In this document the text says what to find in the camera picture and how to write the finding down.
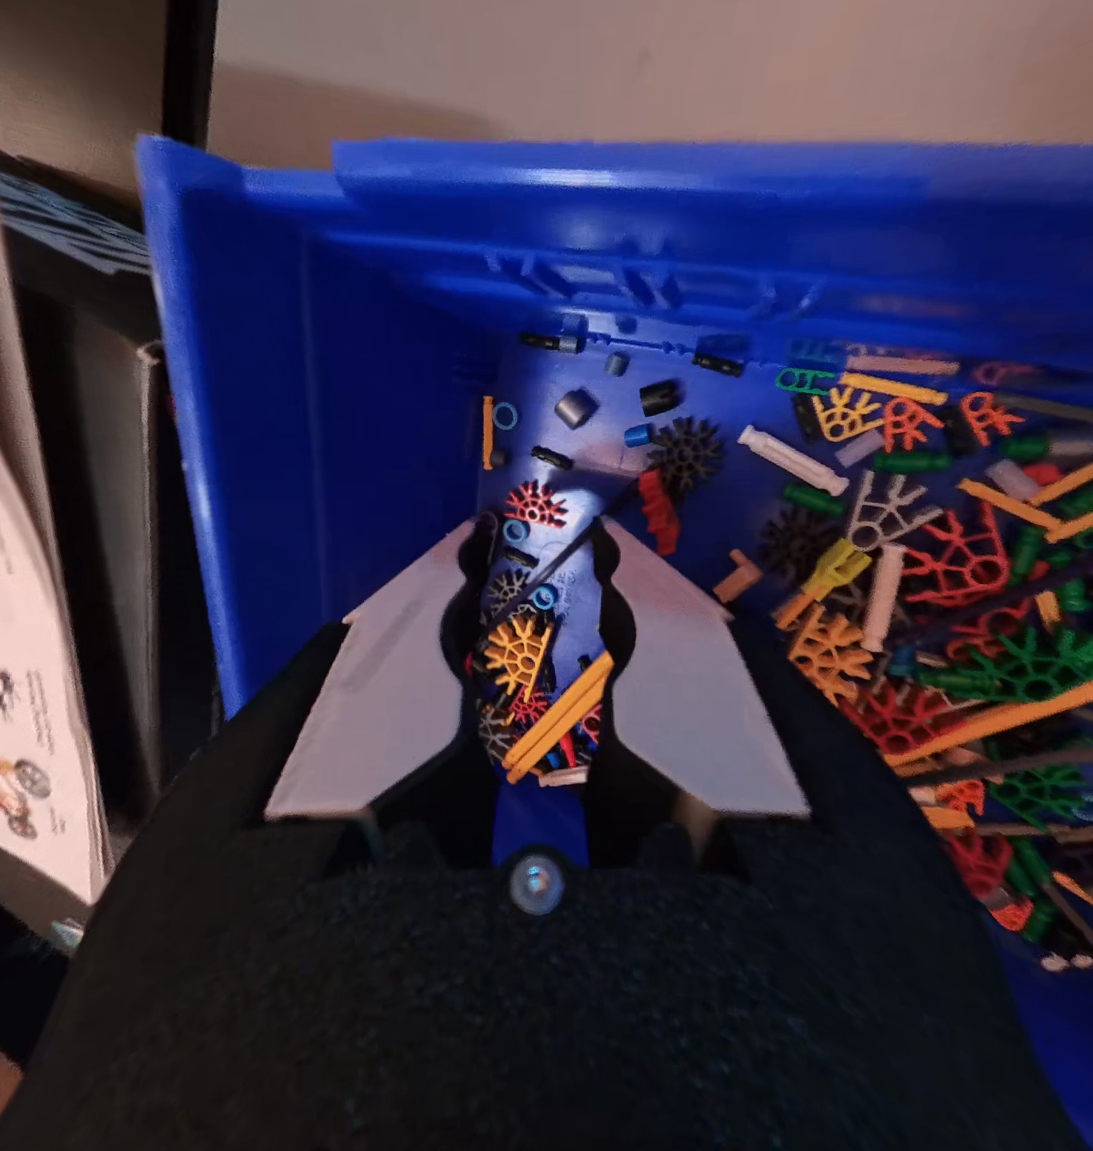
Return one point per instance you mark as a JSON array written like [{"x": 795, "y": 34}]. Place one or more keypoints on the white instruction booklet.
[{"x": 25, "y": 719}]

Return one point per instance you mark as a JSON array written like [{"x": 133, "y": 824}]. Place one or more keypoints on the short orange rod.
[{"x": 487, "y": 432}]

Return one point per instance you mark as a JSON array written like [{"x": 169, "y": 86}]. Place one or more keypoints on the black snowflake connector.
[{"x": 687, "y": 453}]

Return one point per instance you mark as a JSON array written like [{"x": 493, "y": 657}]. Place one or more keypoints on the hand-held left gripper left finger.
[{"x": 366, "y": 692}]

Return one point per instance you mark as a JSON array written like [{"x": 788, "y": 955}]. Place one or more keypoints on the blue plastic storage bin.
[{"x": 330, "y": 359}]

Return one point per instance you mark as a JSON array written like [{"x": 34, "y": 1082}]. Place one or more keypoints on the white rod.
[{"x": 794, "y": 459}]

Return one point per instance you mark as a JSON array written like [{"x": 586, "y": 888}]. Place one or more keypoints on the black cylinder spacer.
[{"x": 659, "y": 396}]

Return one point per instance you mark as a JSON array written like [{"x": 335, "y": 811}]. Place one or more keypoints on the small grey-blue cylinder spacer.
[{"x": 615, "y": 363}]

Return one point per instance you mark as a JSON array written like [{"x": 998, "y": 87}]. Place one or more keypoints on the small blue cylinder spacer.
[{"x": 639, "y": 435}]

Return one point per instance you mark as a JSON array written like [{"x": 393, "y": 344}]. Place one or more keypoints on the long dark blue rod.
[{"x": 591, "y": 531}]

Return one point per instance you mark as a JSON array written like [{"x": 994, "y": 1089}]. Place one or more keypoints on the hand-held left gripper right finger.
[{"x": 690, "y": 692}]

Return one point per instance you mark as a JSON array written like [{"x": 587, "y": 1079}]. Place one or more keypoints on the red half-round connector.
[{"x": 536, "y": 503}]

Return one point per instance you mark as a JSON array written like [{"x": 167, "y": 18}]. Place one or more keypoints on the pile of colourful construction toy pieces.
[{"x": 960, "y": 557}]

